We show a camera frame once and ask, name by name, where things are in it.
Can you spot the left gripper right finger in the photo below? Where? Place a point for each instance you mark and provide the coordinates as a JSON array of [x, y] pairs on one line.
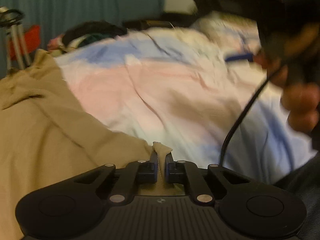
[[251, 208]]

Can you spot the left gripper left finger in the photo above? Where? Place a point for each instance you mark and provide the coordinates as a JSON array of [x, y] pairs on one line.
[[75, 206]]

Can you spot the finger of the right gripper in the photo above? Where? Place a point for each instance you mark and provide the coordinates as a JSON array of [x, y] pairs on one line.
[[239, 57]]

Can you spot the tan t-shirt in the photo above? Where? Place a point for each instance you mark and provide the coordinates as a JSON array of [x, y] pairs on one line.
[[47, 137]]

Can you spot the pile of mixed clothes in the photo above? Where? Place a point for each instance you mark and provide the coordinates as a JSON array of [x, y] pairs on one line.
[[84, 34]]

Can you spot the person's right hand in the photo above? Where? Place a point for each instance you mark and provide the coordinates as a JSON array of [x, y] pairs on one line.
[[301, 100]]

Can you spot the pastel tie-dye duvet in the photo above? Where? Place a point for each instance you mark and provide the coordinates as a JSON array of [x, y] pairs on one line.
[[174, 86]]

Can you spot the red cloth on stand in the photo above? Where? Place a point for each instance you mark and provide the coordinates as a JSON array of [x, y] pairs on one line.
[[32, 39]]

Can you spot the garment steamer stand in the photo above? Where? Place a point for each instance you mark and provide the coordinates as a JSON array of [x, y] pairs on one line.
[[11, 22]]

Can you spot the teal blue curtain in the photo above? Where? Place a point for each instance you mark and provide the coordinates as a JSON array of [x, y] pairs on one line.
[[56, 16]]

